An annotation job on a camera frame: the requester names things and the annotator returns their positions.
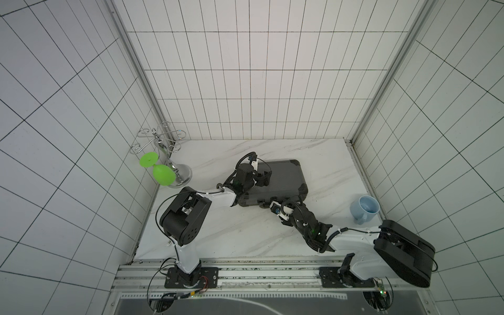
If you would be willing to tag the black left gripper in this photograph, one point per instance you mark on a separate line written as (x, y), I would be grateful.
(266, 179)

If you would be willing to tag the dark grey poker set case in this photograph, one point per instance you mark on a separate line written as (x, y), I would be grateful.
(286, 182)

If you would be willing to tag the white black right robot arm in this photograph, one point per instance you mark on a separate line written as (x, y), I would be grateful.
(387, 251)

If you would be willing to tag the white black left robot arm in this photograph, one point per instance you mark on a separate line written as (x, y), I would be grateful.
(184, 217)

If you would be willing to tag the light blue ceramic mug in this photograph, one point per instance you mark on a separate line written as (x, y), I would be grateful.
(364, 209)

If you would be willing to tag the green plastic wine glass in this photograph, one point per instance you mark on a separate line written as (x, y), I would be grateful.
(163, 174)

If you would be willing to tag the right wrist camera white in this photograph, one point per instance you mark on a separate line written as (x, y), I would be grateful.
(284, 213)

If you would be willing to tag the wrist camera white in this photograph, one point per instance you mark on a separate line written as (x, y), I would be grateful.
(284, 213)
(253, 161)

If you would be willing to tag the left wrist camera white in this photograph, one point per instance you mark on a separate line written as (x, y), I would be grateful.
(253, 161)

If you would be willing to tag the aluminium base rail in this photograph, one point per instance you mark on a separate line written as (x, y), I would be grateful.
(248, 279)

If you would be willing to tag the chrome wire glass rack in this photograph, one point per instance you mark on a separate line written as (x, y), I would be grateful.
(164, 143)

